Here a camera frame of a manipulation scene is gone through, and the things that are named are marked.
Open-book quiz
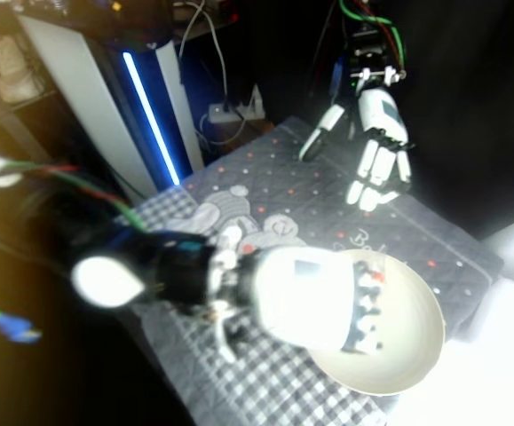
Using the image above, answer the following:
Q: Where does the green cable with blue plug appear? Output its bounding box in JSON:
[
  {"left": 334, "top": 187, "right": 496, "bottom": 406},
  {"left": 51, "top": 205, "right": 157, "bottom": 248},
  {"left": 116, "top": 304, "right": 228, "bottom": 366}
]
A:
[{"left": 0, "top": 293, "right": 43, "bottom": 343}]

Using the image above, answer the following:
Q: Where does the white cabinet with blue light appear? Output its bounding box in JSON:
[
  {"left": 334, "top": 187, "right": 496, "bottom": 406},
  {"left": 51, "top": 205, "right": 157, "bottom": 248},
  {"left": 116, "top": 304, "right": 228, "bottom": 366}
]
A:
[{"left": 16, "top": 12, "right": 207, "bottom": 192}]

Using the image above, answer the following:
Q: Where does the white cable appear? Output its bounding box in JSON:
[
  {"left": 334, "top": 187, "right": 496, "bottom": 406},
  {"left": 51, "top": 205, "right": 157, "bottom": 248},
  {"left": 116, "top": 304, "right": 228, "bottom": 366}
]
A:
[{"left": 178, "top": 0, "right": 230, "bottom": 107}]

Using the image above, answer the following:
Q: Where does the white plug adapter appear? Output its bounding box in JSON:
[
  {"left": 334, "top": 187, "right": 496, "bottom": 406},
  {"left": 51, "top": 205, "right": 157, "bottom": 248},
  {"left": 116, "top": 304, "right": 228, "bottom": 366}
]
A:
[{"left": 237, "top": 84, "right": 265, "bottom": 113}]

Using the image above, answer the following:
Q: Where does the white bowl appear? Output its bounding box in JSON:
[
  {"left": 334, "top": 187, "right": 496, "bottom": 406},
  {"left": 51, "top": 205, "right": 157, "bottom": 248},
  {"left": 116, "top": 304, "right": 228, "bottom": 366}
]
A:
[{"left": 303, "top": 247, "right": 447, "bottom": 397}]

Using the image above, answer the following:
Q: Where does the red cable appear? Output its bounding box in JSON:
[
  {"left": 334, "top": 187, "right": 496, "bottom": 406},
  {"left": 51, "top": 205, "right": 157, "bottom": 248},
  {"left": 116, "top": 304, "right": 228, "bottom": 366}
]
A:
[
  {"left": 349, "top": 0, "right": 400, "bottom": 51},
  {"left": 38, "top": 164, "right": 123, "bottom": 206}
]

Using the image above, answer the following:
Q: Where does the white power strip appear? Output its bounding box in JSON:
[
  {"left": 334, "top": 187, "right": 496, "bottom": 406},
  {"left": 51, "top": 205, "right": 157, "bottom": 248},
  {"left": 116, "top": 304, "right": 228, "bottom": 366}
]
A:
[{"left": 207, "top": 101, "right": 267, "bottom": 123}]

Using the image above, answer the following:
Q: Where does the white shoe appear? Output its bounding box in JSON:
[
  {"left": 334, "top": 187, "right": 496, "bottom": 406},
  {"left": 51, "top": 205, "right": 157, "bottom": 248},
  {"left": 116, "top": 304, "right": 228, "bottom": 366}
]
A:
[{"left": 0, "top": 34, "right": 45, "bottom": 104}]

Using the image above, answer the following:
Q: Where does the grey quilt with bear print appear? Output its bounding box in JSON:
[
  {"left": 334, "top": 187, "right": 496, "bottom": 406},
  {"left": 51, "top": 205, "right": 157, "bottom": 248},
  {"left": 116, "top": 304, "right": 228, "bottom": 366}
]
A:
[{"left": 114, "top": 115, "right": 505, "bottom": 426}]

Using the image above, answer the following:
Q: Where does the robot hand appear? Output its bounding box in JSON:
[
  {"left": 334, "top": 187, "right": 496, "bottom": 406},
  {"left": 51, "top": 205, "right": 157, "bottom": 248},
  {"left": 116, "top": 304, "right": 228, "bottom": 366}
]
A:
[
  {"left": 298, "top": 87, "right": 416, "bottom": 213},
  {"left": 248, "top": 245, "right": 390, "bottom": 358}
]

